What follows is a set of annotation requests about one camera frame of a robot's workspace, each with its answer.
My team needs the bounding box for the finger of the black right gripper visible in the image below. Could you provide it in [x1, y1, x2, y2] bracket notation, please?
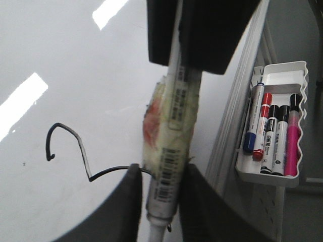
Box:
[147, 1, 259, 75]

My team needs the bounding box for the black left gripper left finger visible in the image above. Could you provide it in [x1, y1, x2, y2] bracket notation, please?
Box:
[56, 164, 143, 241]

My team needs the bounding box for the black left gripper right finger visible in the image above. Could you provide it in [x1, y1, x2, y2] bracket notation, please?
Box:
[179, 164, 272, 241]

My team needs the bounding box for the white black whiteboard marker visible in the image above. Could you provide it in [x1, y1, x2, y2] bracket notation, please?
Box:
[143, 1, 202, 241]

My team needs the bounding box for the white whiteboard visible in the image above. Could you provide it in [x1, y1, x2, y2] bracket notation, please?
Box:
[0, 0, 271, 242]

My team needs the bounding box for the red capped marker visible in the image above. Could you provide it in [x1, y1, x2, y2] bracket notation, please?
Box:
[252, 93, 272, 161]

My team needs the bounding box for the black capped marker right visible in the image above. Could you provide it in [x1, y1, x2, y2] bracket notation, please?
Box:
[272, 105, 290, 176]

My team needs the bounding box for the black capped marker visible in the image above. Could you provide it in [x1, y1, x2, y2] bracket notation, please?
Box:
[260, 105, 279, 174]
[272, 105, 290, 176]

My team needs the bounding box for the white marker tray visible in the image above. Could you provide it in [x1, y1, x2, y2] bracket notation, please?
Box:
[236, 61, 308, 188]

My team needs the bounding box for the blue capped marker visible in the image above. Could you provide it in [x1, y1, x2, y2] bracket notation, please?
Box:
[243, 82, 264, 153]

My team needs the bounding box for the black capped marker left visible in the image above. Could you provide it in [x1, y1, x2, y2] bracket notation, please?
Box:
[260, 105, 279, 174]

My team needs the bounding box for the pink highlighter marker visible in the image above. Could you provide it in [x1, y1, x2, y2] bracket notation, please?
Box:
[284, 94, 301, 177]

